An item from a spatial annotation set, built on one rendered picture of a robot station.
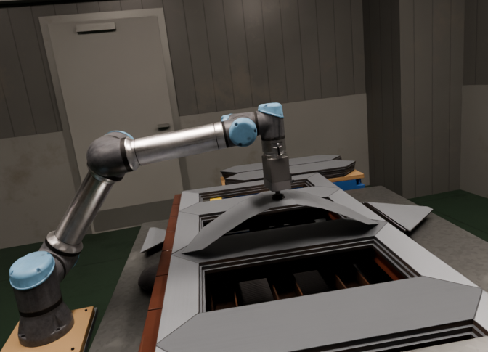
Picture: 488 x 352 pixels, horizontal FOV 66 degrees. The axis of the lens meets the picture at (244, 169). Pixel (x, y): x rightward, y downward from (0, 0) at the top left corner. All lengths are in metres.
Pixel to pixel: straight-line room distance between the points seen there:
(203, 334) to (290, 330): 0.19
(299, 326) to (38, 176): 3.69
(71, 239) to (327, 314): 0.81
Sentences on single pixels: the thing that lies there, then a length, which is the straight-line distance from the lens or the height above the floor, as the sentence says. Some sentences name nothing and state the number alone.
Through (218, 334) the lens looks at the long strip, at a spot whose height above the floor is 0.85.
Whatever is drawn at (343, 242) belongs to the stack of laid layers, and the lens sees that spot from 1.25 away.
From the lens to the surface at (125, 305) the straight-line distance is 1.41.
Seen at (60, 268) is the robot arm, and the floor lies 0.88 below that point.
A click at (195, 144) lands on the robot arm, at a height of 1.22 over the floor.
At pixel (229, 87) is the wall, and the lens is 4.09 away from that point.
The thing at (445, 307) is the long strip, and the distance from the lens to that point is 0.97.
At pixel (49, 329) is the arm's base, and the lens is 1.29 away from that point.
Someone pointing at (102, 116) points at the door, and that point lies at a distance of 4.03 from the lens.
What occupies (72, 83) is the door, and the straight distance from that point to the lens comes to 4.07.
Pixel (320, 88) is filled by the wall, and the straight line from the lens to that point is 4.38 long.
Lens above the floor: 1.36
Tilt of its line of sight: 13 degrees down
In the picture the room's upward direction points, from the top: 6 degrees counter-clockwise
